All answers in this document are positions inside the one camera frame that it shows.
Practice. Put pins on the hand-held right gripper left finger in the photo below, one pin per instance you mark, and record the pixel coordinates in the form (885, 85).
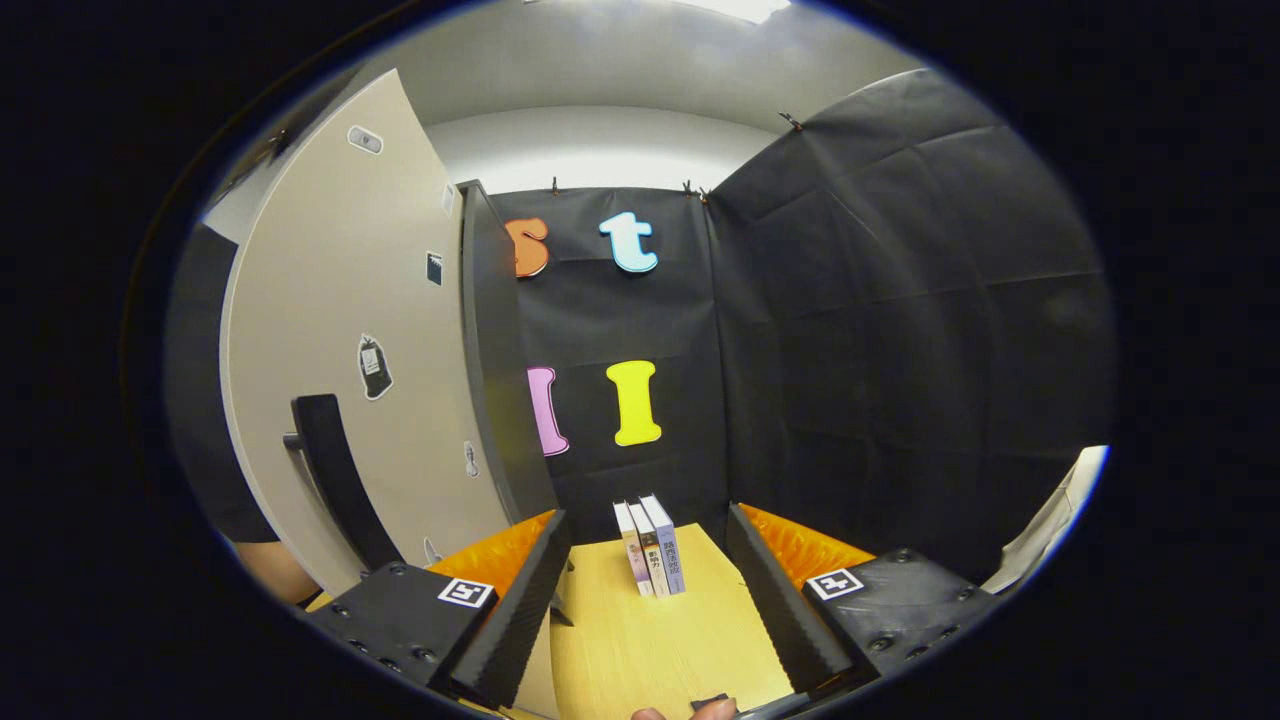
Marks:
(520, 620)

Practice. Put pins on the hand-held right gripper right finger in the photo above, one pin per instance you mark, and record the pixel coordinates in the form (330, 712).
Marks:
(780, 610)

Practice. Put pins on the cream cabinet door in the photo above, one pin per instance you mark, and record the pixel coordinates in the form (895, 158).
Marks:
(330, 260)

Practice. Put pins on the white spine book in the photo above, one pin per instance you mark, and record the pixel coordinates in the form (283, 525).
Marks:
(628, 550)

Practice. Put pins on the lavender spine book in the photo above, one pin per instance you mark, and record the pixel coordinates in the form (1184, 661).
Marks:
(668, 545)

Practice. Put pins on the beige spine book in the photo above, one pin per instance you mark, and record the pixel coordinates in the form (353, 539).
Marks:
(652, 560)

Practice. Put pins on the black backdrop cloth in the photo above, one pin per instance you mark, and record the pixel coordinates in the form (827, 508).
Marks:
(880, 350)

